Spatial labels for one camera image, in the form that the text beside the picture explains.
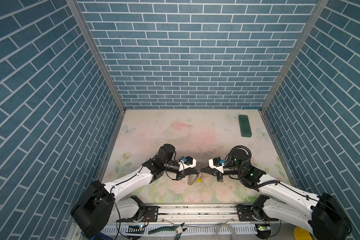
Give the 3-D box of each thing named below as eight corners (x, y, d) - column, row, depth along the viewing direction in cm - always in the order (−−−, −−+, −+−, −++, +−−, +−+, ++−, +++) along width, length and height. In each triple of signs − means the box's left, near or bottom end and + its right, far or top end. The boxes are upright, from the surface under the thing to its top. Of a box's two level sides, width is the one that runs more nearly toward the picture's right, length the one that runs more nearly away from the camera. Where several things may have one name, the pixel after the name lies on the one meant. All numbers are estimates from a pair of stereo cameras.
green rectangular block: (241, 136, 107) (242, 134, 105) (238, 115, 120) (238, 114, 118) (251, 137, 106) (252, 135, 105) (246, 116, 120) (247, 114, 118)
